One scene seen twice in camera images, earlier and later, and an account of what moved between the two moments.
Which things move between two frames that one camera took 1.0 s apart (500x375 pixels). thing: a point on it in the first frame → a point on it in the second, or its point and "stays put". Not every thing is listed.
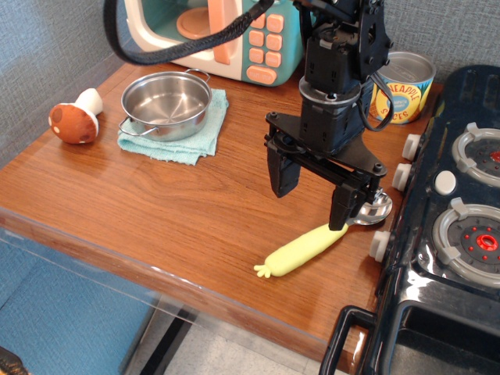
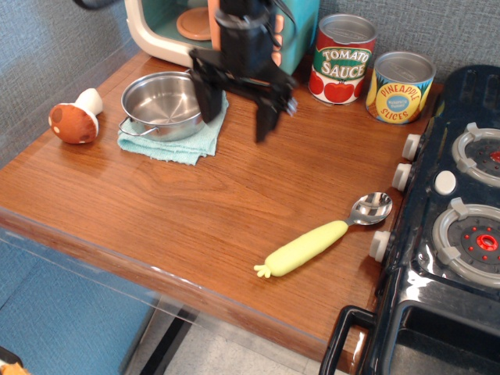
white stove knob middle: x=401 y=176 stays put
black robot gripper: x=326 y=140 → x=246 y=58
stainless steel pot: x=166 y=106 stays put
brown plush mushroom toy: x=77 y=123 stays put
